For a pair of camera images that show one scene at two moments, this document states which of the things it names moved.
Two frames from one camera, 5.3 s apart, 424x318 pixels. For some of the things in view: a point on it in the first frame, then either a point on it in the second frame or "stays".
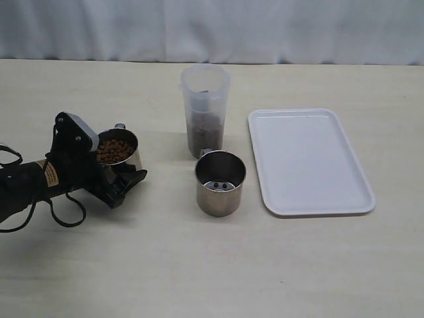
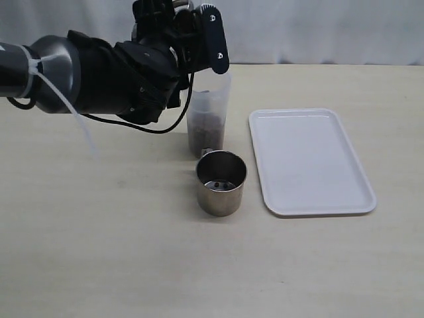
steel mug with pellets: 118,145 -> 184,20
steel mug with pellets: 220,175 stays
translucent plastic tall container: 205,89 stays
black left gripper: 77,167 -> 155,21
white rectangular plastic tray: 306,164 stays
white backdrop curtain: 265,32 stays
